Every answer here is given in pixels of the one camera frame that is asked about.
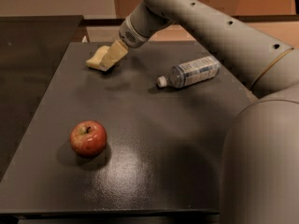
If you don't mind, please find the yellow sponge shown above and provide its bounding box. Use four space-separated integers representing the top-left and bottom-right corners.
86 46 109 71

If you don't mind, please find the dark side table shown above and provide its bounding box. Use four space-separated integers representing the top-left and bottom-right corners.
0 15 87 178

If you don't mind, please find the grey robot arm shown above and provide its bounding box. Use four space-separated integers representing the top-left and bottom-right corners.
119 0 299 224

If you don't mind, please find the red apple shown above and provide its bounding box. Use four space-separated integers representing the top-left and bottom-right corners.
70 120 107 158

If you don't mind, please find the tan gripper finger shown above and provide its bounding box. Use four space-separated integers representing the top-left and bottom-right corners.
100 40 128 71

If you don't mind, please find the clear plastic water bottle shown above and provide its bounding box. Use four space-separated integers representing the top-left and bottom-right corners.
157 55 221 89

